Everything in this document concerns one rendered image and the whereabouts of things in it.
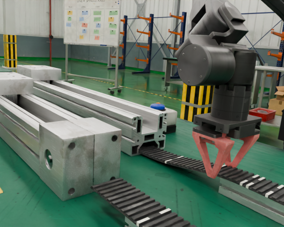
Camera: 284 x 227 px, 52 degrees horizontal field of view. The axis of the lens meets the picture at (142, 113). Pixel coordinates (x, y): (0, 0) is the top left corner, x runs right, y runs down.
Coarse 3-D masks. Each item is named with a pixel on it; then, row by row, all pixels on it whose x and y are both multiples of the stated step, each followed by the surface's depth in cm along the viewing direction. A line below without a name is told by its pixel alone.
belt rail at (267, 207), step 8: (224, 184) 46; (232, 184) 45; (224, 192) 46; (232, 192) 45; (240, 192) 44; (248, 192) 43; (240, 200) 44; (248, 200) 43; (256, 200) 43; (264, 200) 41; (272, 200) 40; (256, 208) 42; (264, 208) 41; (272, 208) 41; (280, 208) 40; (272, 216) 41; (280, 216) 40
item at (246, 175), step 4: (244, 172) 47; (232, 176) 46; (236, 176) 46; (240, 176) 46; (244, 176) 46; (248, 176) 46; (252, 176) 47; (228, 180) 45; (232, 180) 45; (236, 180) 44; (240, 180) 45
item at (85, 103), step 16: (48, 96) 92; (64, 96) 82; (80, 96) 77; (96, 96) 83; (112, 96) 80; (80, 112) 76; (96, 112) 71; (112, 112) 64; (128, 112) 63; (144, 112) 67; (160, 112) 65; (128, 128) 60; (144, 128) 66; (160, 128) 65; (128, 144) 60; (144, 144) 67; (160, 144) 67
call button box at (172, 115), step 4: (168, 112) 77; (172, 112) 78; (176, 112) 79; (168, 116) 77; (172, 116) 78; (176, 116) 79; (164, 120) 76; (168, 120) 77; (172, 120) 78; (176, 120) 79; (168, 124) 78; (172, 124) 79; (168, 128) 78; (172, 128) 79; (164, 132) 77; (168, 132) 78; (172, 132) 79
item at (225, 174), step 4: (232, 168) 49; (236, 168) 49; (224, 172) 47; (228, 172) 48; (232, 172) 47; (236, 172) 47; (240, 172) 48; (220, 176) 46; (224, 176) 46; (228, 176) 46
